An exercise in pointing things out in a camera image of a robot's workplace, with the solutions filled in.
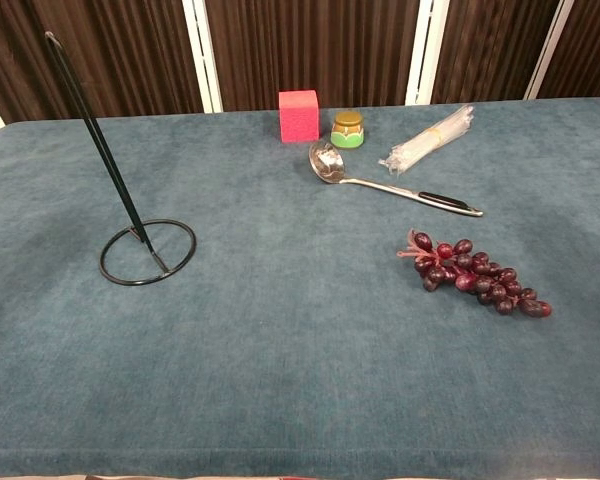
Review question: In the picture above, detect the black metal paper stand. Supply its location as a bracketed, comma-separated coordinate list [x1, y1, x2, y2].
[44, 31, 198, 287]

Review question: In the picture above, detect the teal blue table cloth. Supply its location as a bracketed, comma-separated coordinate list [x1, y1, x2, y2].
[0, 96, 600, 480]

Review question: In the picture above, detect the green jar with gold lid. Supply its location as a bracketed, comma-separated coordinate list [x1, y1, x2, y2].
[330, 109, 366, 150]

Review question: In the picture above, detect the pink foam cube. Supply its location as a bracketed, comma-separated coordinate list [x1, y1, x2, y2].
[278, 89, 321, 144]

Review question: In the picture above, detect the clear plastic straw bundle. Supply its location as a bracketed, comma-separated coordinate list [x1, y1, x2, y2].
[377, 103, 476, 176]

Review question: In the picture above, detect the dark red plastic grape bunch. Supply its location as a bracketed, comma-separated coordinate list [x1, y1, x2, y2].
[396, 228, 553, 319]

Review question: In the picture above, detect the steel ladle with black handle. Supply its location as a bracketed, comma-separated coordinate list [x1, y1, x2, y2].
[308, 141, 484, 218]

